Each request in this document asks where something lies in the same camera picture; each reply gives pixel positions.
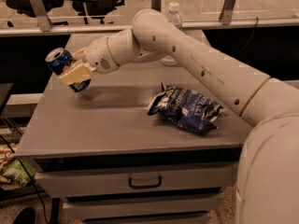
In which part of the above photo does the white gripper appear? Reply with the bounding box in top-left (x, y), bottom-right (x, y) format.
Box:
top-left (58, 36), bottom-right (120, 85)

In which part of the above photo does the blue pepsi can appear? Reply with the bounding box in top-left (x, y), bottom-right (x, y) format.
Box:
top-left (45, 48), bottom-right (91, 92)

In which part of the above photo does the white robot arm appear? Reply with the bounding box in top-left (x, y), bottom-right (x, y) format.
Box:
top-left (59, 9), bottom-right (299, 224)

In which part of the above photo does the clear plastic water bottle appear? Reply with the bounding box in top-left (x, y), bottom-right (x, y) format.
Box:
top-left (161, 2), bottom-right (182, 66)

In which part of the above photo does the grey drawer cabinet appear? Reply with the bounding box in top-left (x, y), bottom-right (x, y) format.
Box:
top-left (14, 30), bottom-right (254, 224)

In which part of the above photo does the blue chip bag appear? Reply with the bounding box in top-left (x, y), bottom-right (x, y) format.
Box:
top-left (148, 83), bottom-right (223, 135)

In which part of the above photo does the green snack bag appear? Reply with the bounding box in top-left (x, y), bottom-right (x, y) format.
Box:
top-left (0, 160), bottom-right (36, 186)

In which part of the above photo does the black shoe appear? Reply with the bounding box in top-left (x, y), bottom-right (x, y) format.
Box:
top-left (12, 207), bottom-right (36, 224)

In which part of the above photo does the left metal bracket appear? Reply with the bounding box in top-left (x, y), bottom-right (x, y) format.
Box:
top-left (29, 0), bottom-right (52, 32)

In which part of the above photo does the black floor cable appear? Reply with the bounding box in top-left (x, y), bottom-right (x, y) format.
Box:
top-left (0, 133), bottom-right (50, 224)

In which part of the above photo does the black drawer handle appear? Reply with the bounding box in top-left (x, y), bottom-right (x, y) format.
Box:
top-left (128, 175), bottom-right (163, 189)

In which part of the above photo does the right metal bracket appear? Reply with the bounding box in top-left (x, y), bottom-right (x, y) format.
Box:
top-left (219, 0), bottom-right (236, 25)

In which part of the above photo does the black hanging cable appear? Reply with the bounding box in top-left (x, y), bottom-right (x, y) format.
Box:
top-left (237, 17), bottom-right (260, 58)

